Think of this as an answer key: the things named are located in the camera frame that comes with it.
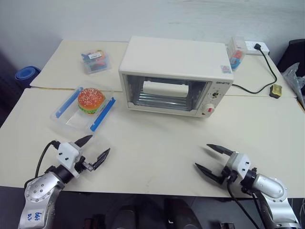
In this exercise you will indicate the cream white toaster oven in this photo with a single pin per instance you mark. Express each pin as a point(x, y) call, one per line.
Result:
point(174, 57)

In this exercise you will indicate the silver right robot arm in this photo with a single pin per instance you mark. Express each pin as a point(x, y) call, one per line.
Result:
point(271, 187)

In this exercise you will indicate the black chair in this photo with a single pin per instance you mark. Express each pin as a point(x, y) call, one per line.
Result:
point(294, 53)

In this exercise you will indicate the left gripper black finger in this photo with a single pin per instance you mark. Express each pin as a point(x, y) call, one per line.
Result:
point(83, 141)
point(101, 158)

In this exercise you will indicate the white knob with red mark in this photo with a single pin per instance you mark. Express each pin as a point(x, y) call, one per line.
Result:
point(209, 110)

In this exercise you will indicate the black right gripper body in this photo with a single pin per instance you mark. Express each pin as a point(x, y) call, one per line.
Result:
point(228, 176)

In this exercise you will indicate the clear container with blue clips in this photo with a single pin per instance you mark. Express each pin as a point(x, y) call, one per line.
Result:
point(71, 119)

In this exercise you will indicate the grey plastic bag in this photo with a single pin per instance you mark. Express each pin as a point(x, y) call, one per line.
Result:
point(295, 80)

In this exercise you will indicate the yellow black sponge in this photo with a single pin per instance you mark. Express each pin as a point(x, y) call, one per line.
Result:
point(276, 90)

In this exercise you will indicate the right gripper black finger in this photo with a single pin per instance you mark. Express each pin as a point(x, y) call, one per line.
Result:
point(209, 173)
point(221, 150)

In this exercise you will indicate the white power strip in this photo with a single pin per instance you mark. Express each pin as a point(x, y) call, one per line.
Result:
point(252, 47)

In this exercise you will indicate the clear box of colourful items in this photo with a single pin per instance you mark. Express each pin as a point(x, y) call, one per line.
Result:
point(96, 62)

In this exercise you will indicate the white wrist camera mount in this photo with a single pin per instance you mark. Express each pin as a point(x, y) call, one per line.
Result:
point(239, 163)
point(68, 152)

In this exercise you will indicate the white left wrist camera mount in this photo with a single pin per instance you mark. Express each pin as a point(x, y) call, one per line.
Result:
point(68, 152)

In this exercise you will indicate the tall clear box with items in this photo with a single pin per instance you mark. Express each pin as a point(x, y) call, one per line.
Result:
point(236, 51)

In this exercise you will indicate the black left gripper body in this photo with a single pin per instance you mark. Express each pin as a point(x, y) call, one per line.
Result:
point(80, 164)

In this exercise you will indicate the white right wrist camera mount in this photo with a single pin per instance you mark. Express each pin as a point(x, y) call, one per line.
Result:
point(239, 163)

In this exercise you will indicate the toy hamburger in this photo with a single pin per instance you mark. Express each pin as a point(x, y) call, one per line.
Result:
point(91, 98)

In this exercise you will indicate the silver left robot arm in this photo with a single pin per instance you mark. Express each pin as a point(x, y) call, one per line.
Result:
point(40, 188)

